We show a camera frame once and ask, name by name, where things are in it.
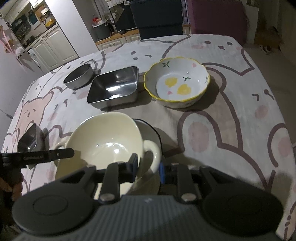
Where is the cream handled ceramic bowl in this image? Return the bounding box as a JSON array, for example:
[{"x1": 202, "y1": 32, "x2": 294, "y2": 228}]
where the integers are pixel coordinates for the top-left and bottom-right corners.
[{"x1": 55, "y1": 113, "x2": 162, "y2": 195}]

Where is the white ginkgo leaf plate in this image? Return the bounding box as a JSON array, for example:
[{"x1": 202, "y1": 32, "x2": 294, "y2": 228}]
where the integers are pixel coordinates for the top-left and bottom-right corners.
[{"x1": 133, "y1": 118, "x2": 163, "y2": 164}]

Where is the large rectangular steel container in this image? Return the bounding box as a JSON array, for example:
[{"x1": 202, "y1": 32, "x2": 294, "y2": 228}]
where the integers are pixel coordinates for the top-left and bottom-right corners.
[{"x1": 86, "y1": 66, "x2": 139, "y2": 109}]

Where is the yellow rim floral bowl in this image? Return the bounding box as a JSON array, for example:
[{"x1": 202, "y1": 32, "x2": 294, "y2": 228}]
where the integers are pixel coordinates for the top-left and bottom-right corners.
[{"x1": 144, "y1": 57, "x2": 211, "y2": 109}]

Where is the person left hand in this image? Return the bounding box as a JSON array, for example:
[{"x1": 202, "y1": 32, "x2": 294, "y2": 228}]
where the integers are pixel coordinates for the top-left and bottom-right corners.
[{"x1": 0, "y1": 173, "x2": 25, "y2": 202}]

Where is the small square steel container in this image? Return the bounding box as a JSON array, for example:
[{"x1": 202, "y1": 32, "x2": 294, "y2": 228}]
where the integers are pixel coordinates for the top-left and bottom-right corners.
[{"x1": 17, "y1": 123, "x2": 45, "y2": 169}]

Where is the bear pattern tablecloth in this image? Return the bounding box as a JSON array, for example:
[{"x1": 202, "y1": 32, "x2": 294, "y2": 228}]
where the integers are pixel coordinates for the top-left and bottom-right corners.
[{"x1": 1, "y1": 35, "x2": 295, "y2": 240}]

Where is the round steel bowl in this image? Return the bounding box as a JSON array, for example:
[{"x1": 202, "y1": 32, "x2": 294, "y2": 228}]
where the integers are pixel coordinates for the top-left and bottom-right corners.
[{"x1": 63, "y1": 63, "x2": 93, "y2": 90}]

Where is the white kitchen cabinet door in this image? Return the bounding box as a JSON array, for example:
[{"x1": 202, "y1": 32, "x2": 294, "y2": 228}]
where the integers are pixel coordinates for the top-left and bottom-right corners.
[{"x1": 28, "y1": 26, "x2": 78, "y2": 73}]

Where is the wooden top drawer cabinet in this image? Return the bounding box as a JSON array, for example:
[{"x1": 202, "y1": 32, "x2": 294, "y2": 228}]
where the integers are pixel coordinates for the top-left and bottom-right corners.
[{"x1": 95, "y1": 24, "x2": 191, "y2": 51}]

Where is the dark grey pot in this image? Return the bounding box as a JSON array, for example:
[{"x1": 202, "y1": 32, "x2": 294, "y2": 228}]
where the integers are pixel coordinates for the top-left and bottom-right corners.
[{"x1": 92, "y1": 22, "x2": 112, "y2": 42}]

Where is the maroon chair cushion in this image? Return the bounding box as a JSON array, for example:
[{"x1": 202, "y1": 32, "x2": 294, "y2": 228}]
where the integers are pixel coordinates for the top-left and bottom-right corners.
[{"x1": 188, "y1": 0, "x2": 247, "y2": 45}]

